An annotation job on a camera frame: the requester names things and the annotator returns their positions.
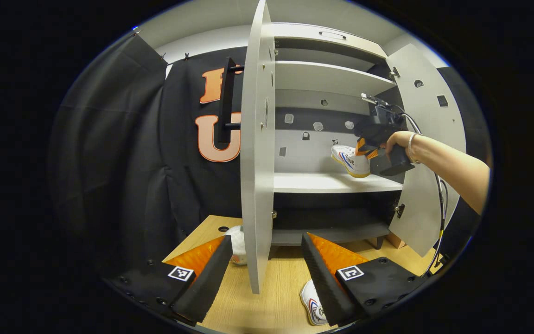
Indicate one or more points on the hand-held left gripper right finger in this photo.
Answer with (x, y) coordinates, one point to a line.
(322, 283)

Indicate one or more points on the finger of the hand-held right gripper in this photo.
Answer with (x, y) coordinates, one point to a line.
(361, 146)
(373, 153)

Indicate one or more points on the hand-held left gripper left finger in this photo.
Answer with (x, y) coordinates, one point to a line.
(209, 283)

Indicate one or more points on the white striped canvas shoe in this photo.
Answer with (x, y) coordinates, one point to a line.
(352, 162)
(311, 304)

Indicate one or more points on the white grey shoe cabinet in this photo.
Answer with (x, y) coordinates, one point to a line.
(332, 183)

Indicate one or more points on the white rounded object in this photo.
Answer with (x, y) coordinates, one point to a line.
(238, 243)

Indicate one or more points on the small brown box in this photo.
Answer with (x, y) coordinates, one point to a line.
(396, 241)

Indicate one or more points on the black backdrop cloth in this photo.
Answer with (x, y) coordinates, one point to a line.
(109, 162)

